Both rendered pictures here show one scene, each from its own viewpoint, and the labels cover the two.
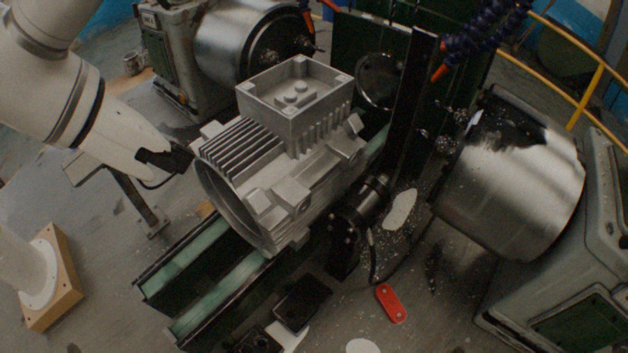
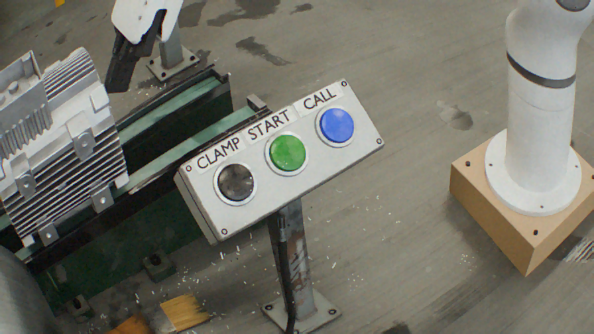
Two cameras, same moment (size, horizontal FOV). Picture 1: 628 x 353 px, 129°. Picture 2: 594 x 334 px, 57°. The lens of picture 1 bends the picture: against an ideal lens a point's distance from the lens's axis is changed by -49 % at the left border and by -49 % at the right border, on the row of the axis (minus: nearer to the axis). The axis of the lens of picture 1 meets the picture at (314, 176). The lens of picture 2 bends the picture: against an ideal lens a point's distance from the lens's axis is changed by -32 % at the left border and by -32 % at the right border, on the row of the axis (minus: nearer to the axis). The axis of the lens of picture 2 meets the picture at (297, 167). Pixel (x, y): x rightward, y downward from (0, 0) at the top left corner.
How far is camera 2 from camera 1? 0.94 m
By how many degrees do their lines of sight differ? 83
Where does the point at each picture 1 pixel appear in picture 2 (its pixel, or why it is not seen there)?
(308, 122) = (19, 73)
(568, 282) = not seen: outside the picture
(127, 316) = (353, 170)
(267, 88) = (17, 116)
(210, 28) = (23, 323)
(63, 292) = (469, 156)
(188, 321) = (196, 90)
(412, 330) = not seen: hidden behind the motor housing
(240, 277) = (129, 129)
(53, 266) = (495, 177)
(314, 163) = not seen: hidden behind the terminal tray
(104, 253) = (415, 257)
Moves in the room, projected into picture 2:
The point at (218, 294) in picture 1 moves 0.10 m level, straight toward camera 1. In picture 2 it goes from (156, 114) to (132, 84)
